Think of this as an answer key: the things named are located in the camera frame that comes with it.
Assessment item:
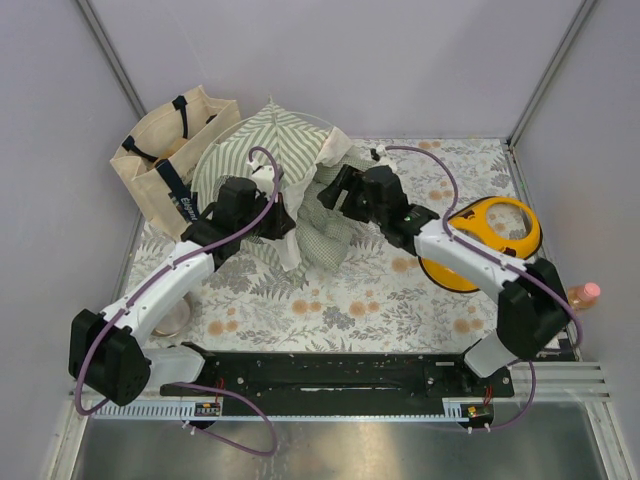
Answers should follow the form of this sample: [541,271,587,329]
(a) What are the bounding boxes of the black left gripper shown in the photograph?
[238,190,296,242]

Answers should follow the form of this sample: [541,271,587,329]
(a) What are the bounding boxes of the green checkered pet cushion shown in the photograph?
[294,159,355,276]

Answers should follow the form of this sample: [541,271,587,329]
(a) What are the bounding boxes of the green striped pet tent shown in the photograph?
[216,127,374,284]

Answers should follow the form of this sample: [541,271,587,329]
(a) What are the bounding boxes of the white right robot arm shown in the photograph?
[317,166,575,396]

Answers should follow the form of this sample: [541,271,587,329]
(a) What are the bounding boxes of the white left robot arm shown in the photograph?
[69,172,286,406]

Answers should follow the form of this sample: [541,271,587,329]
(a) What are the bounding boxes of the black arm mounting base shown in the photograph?
[195,351,514,406]

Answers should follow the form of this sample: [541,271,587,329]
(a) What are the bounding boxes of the yellow double pet bowl holder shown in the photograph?
[419,196,543,294]

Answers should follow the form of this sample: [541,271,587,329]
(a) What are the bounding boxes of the steel pet bowl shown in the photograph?
[152,296,192,337]

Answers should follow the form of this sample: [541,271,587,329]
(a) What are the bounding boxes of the floral table mat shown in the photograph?
[176,139,517,353]

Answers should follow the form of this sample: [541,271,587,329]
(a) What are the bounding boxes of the beige canvas tote bag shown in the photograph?
[110,86,241,240]

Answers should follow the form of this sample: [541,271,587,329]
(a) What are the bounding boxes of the pink capped drink bottle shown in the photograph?
[567,282,601,312]

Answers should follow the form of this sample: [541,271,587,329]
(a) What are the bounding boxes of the white slotted cable duct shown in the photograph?
[95,396,494,423]

